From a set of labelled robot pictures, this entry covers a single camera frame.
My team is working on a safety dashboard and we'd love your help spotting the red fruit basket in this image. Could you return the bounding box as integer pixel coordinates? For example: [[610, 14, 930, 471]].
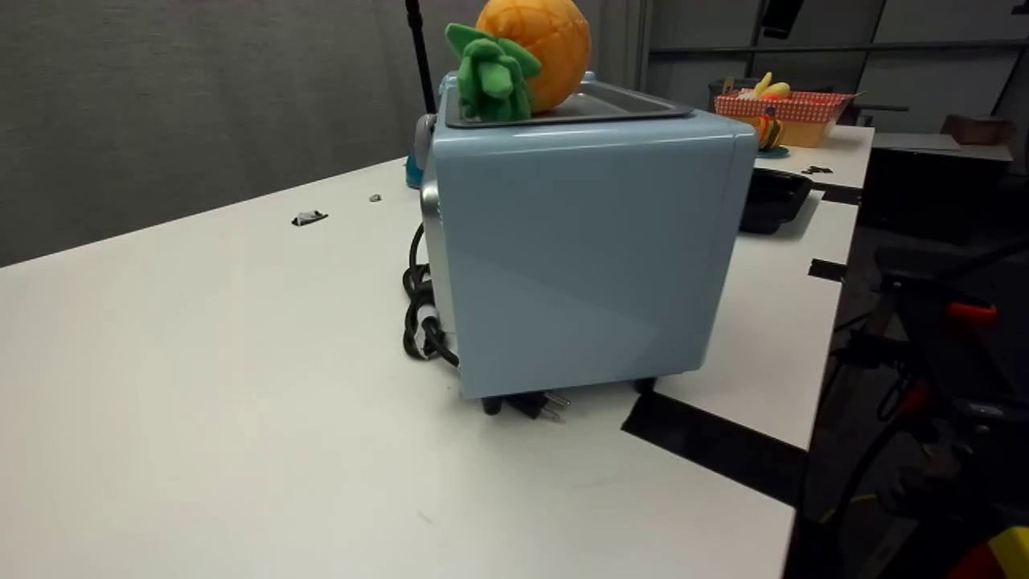
[[714, 71, 851, 149]]

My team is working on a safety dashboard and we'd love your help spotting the black tripod leg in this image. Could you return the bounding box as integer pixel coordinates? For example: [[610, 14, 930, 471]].
[[403, 0, 430, 91]]

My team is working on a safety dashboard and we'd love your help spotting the light blue breakfast maker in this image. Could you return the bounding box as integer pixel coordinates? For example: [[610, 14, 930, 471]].
[[419, 76, 754, 402]]

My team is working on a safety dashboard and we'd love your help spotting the black plastic bin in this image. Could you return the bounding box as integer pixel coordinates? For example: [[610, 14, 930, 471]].
[[738, 167, 809, 235]]

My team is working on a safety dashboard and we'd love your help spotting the orange plush pineapple toy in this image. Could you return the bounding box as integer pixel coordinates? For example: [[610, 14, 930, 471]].
[[443, 0, 591, 121]]

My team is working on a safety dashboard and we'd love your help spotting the black power cord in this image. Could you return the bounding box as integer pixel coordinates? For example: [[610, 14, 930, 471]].
[[397, 218, 569, 420]]

